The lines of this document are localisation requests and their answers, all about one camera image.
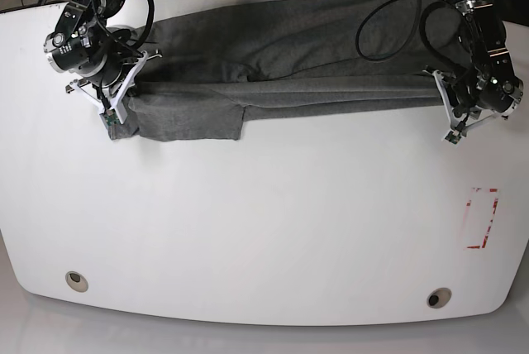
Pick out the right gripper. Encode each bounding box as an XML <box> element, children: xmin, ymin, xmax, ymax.
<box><xmin>65</xmin><ymin>50</ymin><xmax>162</xmax><ymax>122</ymax></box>

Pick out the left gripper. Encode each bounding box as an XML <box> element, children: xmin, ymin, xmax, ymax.
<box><xmin>424</xmin><ymin>66</ymin><xmax>508</xmax><ymax>133</ymax></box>

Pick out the grey T-shirt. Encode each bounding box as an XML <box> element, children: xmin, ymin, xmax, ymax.
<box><xmin>107</xmin><ymin>0</ymin><xmax>472</xmax><ymax>144</ymax></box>

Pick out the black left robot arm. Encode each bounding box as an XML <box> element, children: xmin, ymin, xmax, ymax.
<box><xmin>399</xmin><ymin>0</ymin><xmax>524</xmax><ymax>144</ymax></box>

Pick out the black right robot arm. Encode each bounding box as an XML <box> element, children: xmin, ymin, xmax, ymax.
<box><xmin>43</xmin><ymin>0</ymin><xmax>161</xmax><ymax>127</ymax></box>

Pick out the red tape marker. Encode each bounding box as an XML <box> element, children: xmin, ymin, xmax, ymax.
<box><xmin>461</xmin><ymin>187</ymin><xmax>499</xmax><ymax>250</ymax></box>

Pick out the right table grommet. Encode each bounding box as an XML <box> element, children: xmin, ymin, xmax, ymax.
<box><xmin>427</xmin><ymin>287</ymin><xmax>452</xmax><ymax>309</ymax></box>

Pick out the table grommet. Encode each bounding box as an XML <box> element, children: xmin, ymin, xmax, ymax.
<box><xmin>65</xmin><ymin>271</ymin><xmax>88</xmax><ymax>293</ymax></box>
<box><xmin>427</xmin><ymin>287</ymin><xmax>452</xmax><ymax>309</ymax></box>

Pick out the left table grommet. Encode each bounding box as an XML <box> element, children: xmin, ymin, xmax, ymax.
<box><xmin>65</xmin><ymin>271</ymin><xmax>88</xmax><ymax>293</ymax></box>

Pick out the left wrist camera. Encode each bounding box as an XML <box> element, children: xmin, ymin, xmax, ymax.
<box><xmin>444</xmin><ymin>131</ymin><xmax>462</xmax><ymax>146</ymax></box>

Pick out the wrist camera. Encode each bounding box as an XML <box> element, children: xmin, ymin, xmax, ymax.
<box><xmin>100</xmin><ymin>110</ymin><xmax>121</xmax><ymax>129</ymax></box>
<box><xmin>444</xmin><ymin>131</ymin><xmax>462</xmax><ymax>146</ymax></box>

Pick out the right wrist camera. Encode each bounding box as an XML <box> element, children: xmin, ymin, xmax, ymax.
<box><xmin>100</xmin><ymin>110</ymin><xmax>121</xmax><ymax>129</ymax></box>

